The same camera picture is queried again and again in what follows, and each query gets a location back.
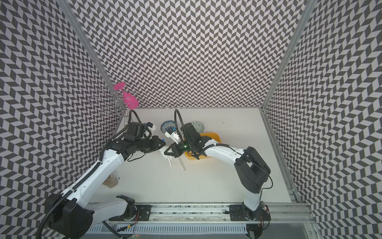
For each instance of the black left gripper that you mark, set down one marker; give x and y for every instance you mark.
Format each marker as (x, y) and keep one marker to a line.
(156, 140)

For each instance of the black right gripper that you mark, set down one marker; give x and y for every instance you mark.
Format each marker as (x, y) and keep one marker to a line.
(176, 152)

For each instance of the clear test tube blue cap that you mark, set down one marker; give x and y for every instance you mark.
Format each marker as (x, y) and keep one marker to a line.
(164, 151)

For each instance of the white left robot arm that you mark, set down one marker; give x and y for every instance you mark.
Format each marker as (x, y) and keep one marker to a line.
(70, 212)

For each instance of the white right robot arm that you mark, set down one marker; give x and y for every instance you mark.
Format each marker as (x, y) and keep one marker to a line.
(252, 170)

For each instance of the blue floral ceramic bowl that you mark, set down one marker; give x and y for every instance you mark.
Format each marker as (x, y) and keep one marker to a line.
(168, 127)

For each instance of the green patterned ceramic bowl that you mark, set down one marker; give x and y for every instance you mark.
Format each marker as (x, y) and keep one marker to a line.
(199, 126)

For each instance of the pink plastic cup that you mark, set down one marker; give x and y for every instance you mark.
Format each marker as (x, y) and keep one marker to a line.
(130, 101)
(119, 86)

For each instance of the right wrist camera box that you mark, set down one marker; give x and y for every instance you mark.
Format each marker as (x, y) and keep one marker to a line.
(173, 134)

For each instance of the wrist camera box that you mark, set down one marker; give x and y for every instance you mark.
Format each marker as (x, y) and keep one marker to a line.
(173, 134)
(149, 127)

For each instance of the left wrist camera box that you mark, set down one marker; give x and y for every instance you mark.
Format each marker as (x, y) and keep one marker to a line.
(149, 127)

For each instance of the chrome wire cup stand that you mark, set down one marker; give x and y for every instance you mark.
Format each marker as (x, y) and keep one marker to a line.
(107, 103)

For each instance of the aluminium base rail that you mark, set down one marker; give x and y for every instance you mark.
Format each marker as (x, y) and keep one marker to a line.
(223, 213)

